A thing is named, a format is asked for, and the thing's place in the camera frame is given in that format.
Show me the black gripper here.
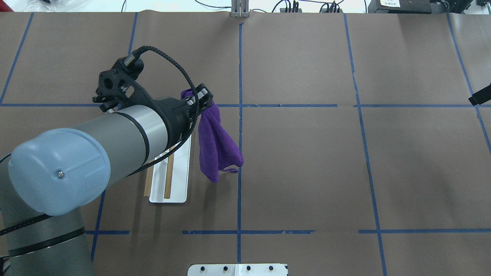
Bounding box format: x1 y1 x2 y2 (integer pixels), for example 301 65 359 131
153 84 214 148

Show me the purple microfiber towel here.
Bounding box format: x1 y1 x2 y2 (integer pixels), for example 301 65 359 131
198 101 244 183

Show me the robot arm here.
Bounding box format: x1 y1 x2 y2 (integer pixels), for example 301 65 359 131
1 85 211 276

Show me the wooden rack rod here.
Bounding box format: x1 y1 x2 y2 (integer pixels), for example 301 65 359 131
164 153 174 199
143 167 153 197

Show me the white towel rack base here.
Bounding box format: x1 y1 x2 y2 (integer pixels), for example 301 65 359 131
144 137 192 204

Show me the black usb hub orange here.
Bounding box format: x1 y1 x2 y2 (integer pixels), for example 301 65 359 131
276 0 302 13

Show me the black box with label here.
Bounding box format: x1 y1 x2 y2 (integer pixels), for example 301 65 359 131
367 0 432 14

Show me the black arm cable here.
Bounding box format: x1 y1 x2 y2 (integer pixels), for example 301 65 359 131
0 46 200 236

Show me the aluminium frame post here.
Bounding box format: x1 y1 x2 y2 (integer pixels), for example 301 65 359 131
231 0 250 18

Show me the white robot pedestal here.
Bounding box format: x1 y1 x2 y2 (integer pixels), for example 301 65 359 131
187 263 289 276

